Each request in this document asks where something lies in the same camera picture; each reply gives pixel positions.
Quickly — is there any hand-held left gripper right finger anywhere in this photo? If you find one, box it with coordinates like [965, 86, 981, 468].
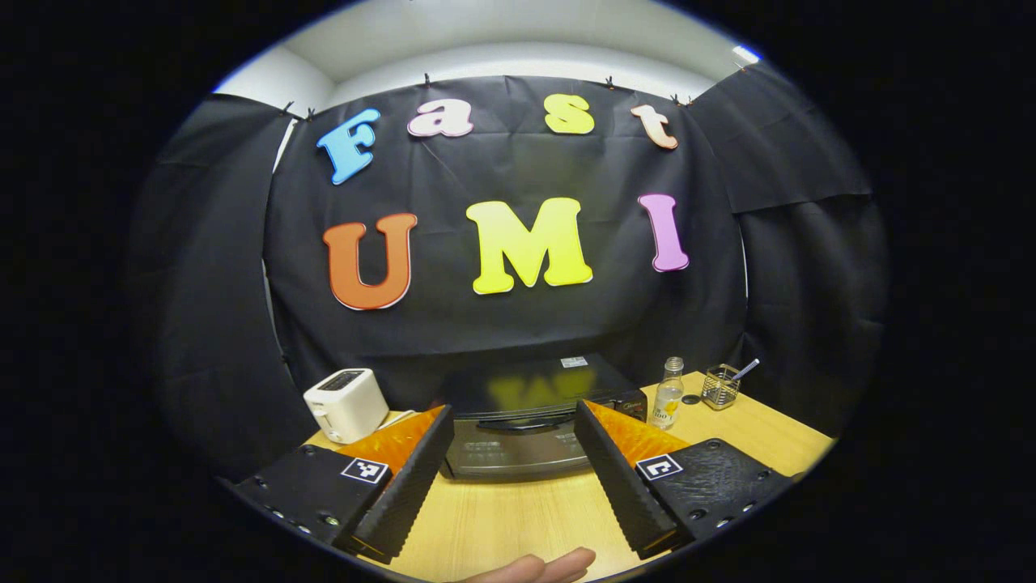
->
[573, 398, 796, 561]

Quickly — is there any wire mesh holder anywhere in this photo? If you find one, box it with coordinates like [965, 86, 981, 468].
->
[701, 364, 741, 411]

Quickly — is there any black electric oven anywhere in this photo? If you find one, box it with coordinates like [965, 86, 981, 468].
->
[441, 353, 648, 483]

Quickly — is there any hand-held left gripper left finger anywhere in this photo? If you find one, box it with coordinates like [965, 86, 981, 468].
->
[231, 403, 456, 565]

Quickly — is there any clear glass bottle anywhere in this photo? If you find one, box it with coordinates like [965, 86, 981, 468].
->
[650, 356, 686, 431]

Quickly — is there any white toaster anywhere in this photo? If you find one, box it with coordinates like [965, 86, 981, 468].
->
[303, 368, 390, 445]

